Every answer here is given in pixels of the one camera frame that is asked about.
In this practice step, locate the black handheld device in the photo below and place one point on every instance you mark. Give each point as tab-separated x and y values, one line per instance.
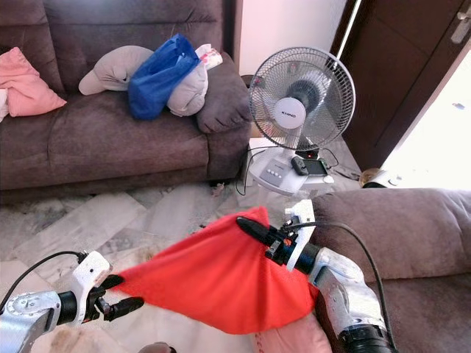
309	166

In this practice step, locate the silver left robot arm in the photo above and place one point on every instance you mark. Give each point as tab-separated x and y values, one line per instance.
37	312

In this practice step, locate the pink pillow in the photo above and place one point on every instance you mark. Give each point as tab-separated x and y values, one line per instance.
294	337
26	88

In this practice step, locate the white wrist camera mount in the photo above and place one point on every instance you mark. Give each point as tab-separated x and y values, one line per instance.
301	228
90	273

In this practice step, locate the beige bolster pillow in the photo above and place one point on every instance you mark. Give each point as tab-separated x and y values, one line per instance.
110	70

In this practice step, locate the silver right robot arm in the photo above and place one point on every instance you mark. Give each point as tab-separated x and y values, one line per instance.
349	294

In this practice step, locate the white folded cloth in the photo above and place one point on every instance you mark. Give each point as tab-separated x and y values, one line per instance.
4	103

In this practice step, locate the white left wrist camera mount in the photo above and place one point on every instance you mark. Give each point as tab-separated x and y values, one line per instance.
90	273

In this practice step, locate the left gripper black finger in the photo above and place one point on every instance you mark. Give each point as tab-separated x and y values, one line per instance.
112	282
125	307

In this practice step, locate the brown fabric sofa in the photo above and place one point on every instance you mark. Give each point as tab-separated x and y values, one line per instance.
412	235
118	147

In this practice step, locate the white grey table fan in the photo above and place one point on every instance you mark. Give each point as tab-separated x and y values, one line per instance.
294	114

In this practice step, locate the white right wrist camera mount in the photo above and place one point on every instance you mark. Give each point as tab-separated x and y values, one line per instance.
301	228

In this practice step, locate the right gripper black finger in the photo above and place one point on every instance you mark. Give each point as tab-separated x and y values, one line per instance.
256	229

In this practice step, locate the round gold metal object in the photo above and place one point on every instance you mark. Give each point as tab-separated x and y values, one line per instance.
369	178

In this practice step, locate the dark brown wooden door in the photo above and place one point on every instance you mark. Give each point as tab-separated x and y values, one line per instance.
397	66

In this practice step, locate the blue plastic bag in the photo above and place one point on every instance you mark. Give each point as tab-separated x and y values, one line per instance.
158	77

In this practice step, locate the white pink patterned cloth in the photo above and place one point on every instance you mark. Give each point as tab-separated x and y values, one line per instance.
210	56

